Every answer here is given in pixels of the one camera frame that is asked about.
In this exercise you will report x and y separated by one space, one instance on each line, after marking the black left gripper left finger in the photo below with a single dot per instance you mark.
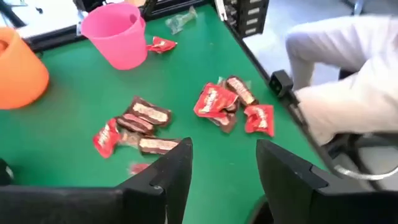
93 205

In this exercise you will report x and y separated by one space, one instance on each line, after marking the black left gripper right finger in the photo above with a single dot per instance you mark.
311 202

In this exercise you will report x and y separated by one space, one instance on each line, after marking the red clear candy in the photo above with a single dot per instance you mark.
138 168

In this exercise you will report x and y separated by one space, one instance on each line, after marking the red Skittles pack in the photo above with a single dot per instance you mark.
105 140
161 45
214 99
259 119

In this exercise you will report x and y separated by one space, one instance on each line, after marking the clear wrapped hard candy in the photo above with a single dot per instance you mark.
130 138
178 21

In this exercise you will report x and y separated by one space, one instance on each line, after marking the black office chair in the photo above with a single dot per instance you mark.
357 146

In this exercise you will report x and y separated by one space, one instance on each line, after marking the brown PayDay bar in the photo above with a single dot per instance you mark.
241 90
133 124
157 145
149 112
225 123

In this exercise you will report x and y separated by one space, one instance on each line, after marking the person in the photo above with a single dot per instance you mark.
342 102

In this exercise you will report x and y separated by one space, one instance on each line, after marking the orange pumpkin face bucket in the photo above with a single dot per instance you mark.
21 71

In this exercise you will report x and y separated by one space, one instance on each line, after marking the pink plastic bucket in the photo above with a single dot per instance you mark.
115 40

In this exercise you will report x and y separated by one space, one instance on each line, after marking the green table mat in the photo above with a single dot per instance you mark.
186 62

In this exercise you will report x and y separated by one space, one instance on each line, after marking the black labelled equipment box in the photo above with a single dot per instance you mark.
245 18

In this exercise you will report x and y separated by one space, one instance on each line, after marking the small black table camera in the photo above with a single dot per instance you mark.
280 83

